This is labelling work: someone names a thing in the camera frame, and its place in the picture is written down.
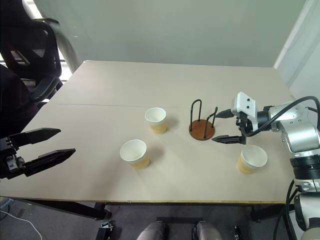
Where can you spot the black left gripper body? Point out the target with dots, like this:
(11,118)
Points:
(10,160)

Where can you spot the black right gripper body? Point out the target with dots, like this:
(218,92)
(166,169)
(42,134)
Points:
(243,125)

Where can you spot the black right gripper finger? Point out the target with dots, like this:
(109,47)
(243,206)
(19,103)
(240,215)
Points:
(228,139)
(225,114)

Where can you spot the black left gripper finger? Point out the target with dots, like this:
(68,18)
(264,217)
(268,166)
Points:
(50,160)
(37,136)

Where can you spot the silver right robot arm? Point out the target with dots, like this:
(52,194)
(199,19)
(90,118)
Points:
(300,135)

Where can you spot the tan paper cup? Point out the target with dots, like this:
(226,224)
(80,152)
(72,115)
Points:
(135,155)
(251,160)
(155,120)

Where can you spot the black office chair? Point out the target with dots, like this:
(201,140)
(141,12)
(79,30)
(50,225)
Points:
(27,50)

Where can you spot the grey rounded robot leg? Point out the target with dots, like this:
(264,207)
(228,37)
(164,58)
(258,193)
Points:
(206,231)
(152,231)

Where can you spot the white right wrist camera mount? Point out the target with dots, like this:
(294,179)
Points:
(243,105)

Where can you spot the black table leg frame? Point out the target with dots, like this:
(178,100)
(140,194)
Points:
(75,208)

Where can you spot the black floor bracket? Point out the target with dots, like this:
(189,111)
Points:
(105,228)

